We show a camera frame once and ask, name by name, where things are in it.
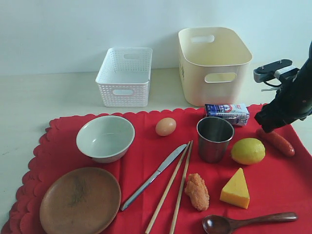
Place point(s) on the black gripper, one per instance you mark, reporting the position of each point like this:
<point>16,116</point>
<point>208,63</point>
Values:
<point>293,100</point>

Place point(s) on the red sausage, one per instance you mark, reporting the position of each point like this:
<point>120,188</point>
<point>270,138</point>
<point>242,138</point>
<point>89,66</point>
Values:
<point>277,141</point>

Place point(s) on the blue white milk carton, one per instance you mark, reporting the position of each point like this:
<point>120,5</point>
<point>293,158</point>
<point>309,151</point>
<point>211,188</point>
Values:
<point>235,114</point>

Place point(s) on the yellow lemon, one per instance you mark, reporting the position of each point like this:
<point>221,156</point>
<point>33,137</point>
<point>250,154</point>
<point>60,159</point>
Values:
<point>248,151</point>

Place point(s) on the brown egg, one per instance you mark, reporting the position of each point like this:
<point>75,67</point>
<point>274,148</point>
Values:
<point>165,126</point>

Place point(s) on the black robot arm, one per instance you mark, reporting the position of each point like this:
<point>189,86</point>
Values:
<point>310,52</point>

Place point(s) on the stainless steel cup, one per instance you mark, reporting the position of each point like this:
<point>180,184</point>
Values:
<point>214,136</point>

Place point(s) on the cream plastic bin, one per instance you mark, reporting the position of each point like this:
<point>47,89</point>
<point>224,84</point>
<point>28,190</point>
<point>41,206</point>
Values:
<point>213,62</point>

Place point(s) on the yellow cheese wedge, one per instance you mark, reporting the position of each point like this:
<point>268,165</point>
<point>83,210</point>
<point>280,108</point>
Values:
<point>236,192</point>

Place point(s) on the silver table knife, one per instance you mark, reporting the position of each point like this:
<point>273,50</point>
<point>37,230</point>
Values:
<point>166,162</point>

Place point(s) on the fried chicken piece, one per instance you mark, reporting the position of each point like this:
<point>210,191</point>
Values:
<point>197,191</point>

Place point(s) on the red scalloped cloth mat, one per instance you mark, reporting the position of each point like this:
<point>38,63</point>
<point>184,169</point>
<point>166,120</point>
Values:
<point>276,184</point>

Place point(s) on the dark wooden spoon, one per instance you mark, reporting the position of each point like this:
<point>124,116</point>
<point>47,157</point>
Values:
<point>215,224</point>

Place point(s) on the right wooden chopstick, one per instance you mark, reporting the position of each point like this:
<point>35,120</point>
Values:
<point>173,223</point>

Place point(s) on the wooden chopstick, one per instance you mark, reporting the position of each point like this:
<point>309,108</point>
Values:
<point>157,210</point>
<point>173,223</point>

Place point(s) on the white perforated plastic basket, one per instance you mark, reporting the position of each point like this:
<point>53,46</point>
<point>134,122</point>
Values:
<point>124,77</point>

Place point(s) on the left wooden chopstick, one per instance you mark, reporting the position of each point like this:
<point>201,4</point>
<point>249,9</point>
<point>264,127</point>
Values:
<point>157,210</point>

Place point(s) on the pale green ceramic bowl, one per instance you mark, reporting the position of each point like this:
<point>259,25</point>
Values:
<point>106,139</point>

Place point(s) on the brown wooden plate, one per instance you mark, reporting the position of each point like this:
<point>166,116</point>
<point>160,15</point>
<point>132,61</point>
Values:
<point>83,201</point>

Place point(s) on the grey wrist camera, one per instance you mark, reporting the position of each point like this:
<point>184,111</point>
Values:
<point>280,70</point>

